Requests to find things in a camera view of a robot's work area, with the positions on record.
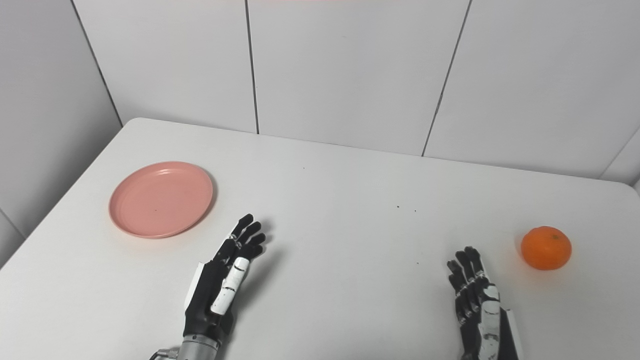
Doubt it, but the orange fruit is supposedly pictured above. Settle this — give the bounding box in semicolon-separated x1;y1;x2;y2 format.
520;226;573;271

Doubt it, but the pink round plate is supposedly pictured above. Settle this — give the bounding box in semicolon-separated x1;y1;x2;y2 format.
108;160;215;240

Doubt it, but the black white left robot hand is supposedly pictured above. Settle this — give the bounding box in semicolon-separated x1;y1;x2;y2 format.
182;213;267;346

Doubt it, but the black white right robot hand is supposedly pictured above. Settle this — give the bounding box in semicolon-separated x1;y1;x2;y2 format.
446;245;523;360

